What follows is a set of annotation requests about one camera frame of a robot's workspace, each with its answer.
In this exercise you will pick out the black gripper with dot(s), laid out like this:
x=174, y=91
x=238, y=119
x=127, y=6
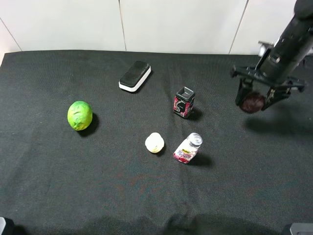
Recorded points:
x=274, y=70

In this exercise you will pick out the dark purple round fruit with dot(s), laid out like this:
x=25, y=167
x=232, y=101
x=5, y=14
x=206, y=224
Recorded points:
x=252, y=103

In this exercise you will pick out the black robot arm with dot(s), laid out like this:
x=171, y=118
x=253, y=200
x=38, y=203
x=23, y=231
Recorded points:
x=298, y=36

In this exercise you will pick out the grey object bottom right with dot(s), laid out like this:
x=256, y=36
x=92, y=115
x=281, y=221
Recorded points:
x=301, y=229

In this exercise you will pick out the grey object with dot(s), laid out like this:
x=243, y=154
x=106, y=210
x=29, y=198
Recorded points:
x=2, y=226
x=301, y=229

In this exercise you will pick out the grey object bottom left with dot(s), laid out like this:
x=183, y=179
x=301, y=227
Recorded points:
x=2, y=226

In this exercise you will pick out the black red gum box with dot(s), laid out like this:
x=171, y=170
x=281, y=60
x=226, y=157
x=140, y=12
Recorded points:
x=183, y=102

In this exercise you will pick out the black tablecloth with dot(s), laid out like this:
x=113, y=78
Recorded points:
x=252, y=174

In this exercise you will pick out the small white-capped candy bottle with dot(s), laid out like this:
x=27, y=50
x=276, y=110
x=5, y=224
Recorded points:
x=188, y=148

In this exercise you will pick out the white round garlic bulb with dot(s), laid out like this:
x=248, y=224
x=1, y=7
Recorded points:
x=154, y=143

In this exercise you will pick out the black and white eraser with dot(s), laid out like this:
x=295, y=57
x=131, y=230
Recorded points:
x=135, y=76

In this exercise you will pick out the green lime fruit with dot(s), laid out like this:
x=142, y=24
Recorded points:
x=79, y=115

